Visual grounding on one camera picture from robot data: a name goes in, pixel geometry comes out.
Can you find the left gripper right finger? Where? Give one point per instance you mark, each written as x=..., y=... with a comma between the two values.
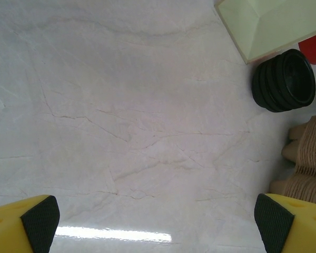
x=305, y=232

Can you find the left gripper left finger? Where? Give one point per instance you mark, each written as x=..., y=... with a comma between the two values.
x=5, y=232

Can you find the brown pulp cup carrier stack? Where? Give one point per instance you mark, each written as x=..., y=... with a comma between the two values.
x=310, y=153

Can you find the printed paper gift bag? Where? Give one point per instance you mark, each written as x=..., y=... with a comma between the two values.
x=266, y=23

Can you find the black cup lid stack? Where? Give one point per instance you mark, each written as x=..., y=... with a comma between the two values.
x=292, y=79

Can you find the red stick holder cup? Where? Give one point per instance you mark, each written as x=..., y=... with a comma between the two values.
x=314, y=48

